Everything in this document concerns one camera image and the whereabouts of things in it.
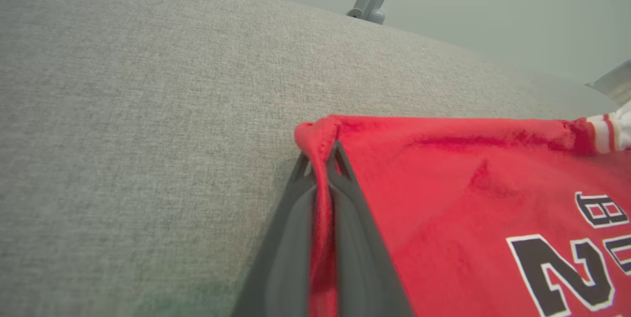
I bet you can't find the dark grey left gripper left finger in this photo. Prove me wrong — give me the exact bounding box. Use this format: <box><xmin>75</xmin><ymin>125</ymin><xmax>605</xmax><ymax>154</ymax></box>
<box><xmin>232</xmin><ymin>154</ymin><xmax>316</xmax><ymax>317</ymax></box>

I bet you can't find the grey metal bracket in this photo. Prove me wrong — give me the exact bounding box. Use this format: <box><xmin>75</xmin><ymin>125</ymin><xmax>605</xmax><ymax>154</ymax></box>
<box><xmin>586</xmin><ymin>60</ymin><xmax>631</xmax><ymax>106</ymax></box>

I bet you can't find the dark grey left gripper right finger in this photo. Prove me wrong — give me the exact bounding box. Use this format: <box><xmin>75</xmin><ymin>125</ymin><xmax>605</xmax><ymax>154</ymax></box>
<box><xmin>328</xmin><ymin>141</ymin><xmax>415</xmax><ymax>317</ymax></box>

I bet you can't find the red jersey with white trim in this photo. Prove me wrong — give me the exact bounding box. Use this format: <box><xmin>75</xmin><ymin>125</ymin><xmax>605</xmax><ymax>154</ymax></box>
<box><xmin>294</xmin><ymin>103</ymin><xmax>631</xmax><ymax>317</ymax></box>

